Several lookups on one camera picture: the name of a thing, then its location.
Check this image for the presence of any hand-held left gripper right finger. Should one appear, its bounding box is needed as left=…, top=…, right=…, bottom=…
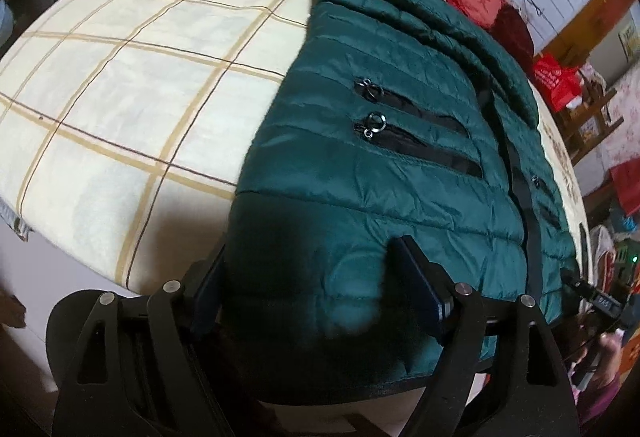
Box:
left=392, top=236, right=581, bottom=437

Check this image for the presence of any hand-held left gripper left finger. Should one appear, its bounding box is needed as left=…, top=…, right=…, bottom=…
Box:
left=47, top=247, right=227, bottom=437

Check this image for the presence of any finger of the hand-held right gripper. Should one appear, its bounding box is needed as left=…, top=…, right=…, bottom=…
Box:
left=560, top=268, right=596, bottom=299

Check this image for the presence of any green puffer jacket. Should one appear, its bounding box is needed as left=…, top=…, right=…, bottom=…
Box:
left=220, top=0, right=583, bottom=400

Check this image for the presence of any person's right forearm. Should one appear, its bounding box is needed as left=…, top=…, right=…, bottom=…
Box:
left=569, top=367, right=622, bottom=424

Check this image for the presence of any person's right hand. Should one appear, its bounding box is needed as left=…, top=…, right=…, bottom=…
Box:
left=575, top=331, right=624, bottom=394

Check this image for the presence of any wooden chair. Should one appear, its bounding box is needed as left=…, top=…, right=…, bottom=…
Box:
left=557, top=67, right=626, bottom=165

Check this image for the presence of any pink floral cloth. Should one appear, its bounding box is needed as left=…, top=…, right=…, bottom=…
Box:
left=597, top=67, right=640, bottom=168

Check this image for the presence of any red shopping bag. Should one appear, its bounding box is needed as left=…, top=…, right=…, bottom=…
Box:
left=532, top=52, right=583, bottom=112

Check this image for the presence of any floral checked bed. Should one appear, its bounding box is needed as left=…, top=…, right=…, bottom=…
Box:
left=0, top=0, right=592, bottom=368

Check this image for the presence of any dark red cushion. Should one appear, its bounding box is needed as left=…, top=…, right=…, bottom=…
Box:
left=490, top=4, right=536, bottom=62

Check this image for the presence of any wooden door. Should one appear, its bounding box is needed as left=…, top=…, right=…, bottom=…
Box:
left=537, top=0, right=640, bottom=68

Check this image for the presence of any framed wall picture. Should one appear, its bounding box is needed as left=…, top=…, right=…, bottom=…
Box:
left=617, top=24, right=640, bottom=62

